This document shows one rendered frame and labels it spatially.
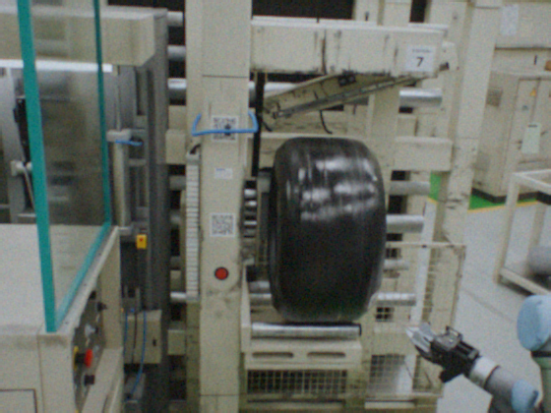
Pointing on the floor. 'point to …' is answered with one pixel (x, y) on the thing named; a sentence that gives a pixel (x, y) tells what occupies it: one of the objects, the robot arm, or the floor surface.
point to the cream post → (222, 200)
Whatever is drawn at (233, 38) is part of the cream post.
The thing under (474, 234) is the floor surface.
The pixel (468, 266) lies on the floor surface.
